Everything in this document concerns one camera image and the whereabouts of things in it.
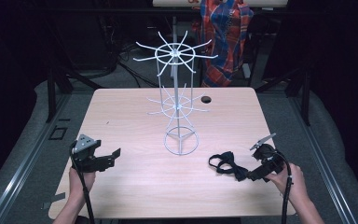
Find black metal stand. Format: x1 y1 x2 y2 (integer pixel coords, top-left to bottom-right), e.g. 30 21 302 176
255 66 312 127
45 66 103 123

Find black tape square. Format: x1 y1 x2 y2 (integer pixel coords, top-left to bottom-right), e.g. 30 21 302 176
48 125 69 141

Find aluminium floor rail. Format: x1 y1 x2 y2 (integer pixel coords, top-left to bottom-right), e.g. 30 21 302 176
0 92 73 224
290 96 358 224

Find red blue plaid cloth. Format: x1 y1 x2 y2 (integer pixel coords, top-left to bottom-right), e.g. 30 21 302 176
191 0 255 89

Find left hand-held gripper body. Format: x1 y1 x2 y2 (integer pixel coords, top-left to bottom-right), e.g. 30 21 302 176
70 133 107 174

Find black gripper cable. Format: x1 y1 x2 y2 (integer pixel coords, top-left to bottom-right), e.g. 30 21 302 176
69 140 96 224
273 150 294 224

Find white wire display rack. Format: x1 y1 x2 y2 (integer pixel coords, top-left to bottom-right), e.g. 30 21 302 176
132 30 219 157

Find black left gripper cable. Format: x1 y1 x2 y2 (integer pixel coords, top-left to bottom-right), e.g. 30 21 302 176
69 140 96 224

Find black bow tie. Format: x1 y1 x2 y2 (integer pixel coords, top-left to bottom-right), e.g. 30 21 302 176
207 150 250 183

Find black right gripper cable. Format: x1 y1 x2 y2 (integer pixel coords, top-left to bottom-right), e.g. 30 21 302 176
273 150 294 224

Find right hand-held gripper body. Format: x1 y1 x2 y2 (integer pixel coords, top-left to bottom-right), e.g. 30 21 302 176
249 133 286 181

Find black floor cables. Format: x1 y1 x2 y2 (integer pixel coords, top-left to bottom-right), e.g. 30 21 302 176
117 43 159 89

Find person's left hand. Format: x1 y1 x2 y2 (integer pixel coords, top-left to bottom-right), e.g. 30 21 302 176
68 166 97 200

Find person's right hand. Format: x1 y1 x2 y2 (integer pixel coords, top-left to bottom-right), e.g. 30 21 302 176
264 162 308 200

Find grey tape strip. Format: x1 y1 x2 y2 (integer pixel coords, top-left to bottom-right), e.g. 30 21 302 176
40 191 67 211

